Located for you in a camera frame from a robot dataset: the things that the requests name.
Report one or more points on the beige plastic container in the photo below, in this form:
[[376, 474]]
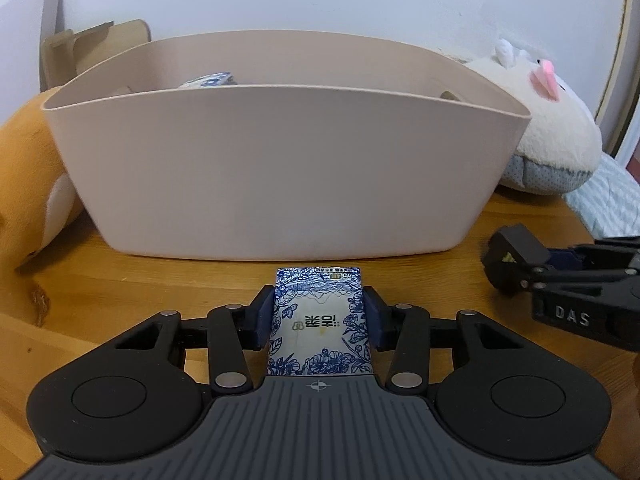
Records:
[[280, 170]]

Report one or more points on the white plush toy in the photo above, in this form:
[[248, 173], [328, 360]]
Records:
[[550, 130]]

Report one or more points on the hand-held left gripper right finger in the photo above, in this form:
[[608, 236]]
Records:
[[375, 317]]

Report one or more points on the white curved frame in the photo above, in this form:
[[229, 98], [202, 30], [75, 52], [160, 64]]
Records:
[[622, 60]]

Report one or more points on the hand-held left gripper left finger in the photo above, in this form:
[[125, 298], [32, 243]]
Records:
[[265, 317]]

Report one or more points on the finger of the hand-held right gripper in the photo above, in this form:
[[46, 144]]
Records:
[[590, 255], [580, 276]]

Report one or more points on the striped light blue bedding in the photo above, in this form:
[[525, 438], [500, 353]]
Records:
[[607, 195]]

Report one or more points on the blue white tissue packet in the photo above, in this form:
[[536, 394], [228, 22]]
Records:
[[207, 81], [320, 325]]

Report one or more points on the wooden board stand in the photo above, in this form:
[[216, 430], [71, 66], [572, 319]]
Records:
[[95, 45]]

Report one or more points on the orange dog plush toy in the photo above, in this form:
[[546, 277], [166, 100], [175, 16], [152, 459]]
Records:
[[30, 170]]

